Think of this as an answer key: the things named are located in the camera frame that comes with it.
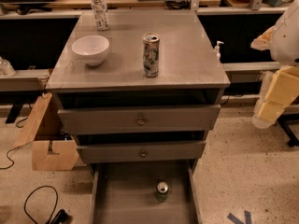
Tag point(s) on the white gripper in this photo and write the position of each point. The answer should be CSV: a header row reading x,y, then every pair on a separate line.
x,y
286,39

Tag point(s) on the green soda can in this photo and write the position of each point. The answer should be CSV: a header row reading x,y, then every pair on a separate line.
x,y
162,190

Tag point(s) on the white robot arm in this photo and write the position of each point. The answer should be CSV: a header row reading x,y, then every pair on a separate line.
x,y
282,40

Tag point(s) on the grey top drawer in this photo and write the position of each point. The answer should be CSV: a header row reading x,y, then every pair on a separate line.
x,y
145,119

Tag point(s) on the grey drawer cabinet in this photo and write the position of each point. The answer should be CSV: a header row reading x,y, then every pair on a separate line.
x,y
189,73

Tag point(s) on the tall silver patterned can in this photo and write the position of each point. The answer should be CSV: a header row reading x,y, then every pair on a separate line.
x,y
151,43

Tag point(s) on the grey middle drawer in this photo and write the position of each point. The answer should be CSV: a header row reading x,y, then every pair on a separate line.
x,y
156,151

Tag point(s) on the grey open bottom drawer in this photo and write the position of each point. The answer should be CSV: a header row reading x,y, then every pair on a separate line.
x,y
125,193

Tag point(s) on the black table leg base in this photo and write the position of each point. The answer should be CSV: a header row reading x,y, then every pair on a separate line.
x,y
284,122

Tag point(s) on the white pump dispenser bottle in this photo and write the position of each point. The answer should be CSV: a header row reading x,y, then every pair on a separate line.
x,y
217,49

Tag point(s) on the white ceramic bowl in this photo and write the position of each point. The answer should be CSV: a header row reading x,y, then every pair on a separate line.
x,y
91,49

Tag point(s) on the clear plastic water bottle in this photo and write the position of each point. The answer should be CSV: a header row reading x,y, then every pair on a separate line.
x,y
99,8

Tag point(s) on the open cardboard box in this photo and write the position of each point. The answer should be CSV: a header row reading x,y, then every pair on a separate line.
x,y
52,148

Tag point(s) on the clear plastic container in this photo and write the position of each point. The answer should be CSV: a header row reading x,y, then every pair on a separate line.
x,y
6,69

